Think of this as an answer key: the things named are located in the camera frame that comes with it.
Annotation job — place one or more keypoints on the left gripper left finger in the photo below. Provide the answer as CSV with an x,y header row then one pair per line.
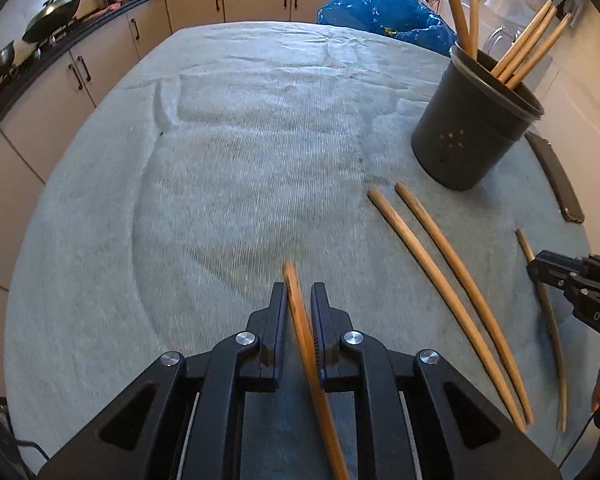
x,y
182,417

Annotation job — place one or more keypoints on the lower kitchen cabinets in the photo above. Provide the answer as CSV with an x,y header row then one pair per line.
x,y
43,107

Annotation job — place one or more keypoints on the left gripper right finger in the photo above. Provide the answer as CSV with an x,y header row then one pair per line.
x,y
417,416

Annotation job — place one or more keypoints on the blue plastic bag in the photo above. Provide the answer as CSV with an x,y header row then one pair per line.
x,y
409,21

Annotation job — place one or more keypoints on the wooden chopstick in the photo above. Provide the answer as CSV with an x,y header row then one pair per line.
x,y
536,54
320,402
452,301
550,329
527,46
461,27
473,27
521,40
473,292

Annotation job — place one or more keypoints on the black smartphone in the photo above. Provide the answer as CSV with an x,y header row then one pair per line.
x,y
567,200

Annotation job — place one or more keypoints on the light blue table towel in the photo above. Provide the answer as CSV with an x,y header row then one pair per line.
x,y
230,150

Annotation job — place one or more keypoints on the black wok with handle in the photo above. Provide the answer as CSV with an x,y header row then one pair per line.
x,y
55,14

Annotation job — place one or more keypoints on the clear glass mug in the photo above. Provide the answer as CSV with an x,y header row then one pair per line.
x,y
499,41

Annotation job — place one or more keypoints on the black perforated utensil holder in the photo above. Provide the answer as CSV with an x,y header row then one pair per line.
x,y
471,121

